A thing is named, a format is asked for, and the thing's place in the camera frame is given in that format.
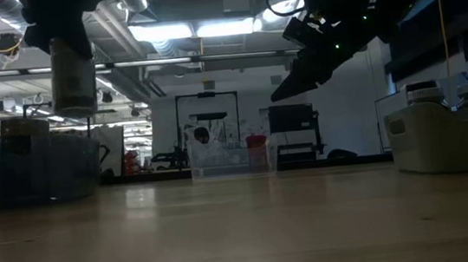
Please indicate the red-lid spice tin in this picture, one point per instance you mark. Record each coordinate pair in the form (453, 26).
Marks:
(258, 152)

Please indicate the ceiling light panel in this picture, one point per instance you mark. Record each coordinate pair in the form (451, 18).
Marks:
(193, 30)

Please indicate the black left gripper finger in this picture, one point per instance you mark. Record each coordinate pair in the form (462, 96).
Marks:
(37, 40)
(83, 46)

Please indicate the black equipment cart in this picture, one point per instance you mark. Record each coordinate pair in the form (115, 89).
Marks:
(291, 118)

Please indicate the gold-lid spice jar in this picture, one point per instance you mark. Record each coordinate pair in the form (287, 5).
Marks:
(74, 87)

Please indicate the dark grey translucent bin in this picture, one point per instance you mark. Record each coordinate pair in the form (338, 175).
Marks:
(72, 165)

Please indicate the white board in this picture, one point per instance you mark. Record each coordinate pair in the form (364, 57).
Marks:
(113, 139)

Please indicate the clear plastic bin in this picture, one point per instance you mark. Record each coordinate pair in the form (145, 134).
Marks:
(220, 163)

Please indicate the long ceiling pipe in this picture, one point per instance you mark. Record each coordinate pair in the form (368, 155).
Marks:
(191, 58)

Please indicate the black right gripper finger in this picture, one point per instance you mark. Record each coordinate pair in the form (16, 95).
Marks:
(294, 83)

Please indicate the white plastic bin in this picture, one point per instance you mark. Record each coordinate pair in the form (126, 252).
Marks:
(444, 139)

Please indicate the hanging black yellow reel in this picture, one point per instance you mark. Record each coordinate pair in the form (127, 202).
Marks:
(8, 43)

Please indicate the black rectangular stand frame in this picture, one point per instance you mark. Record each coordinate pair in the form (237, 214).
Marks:
(205, 94)

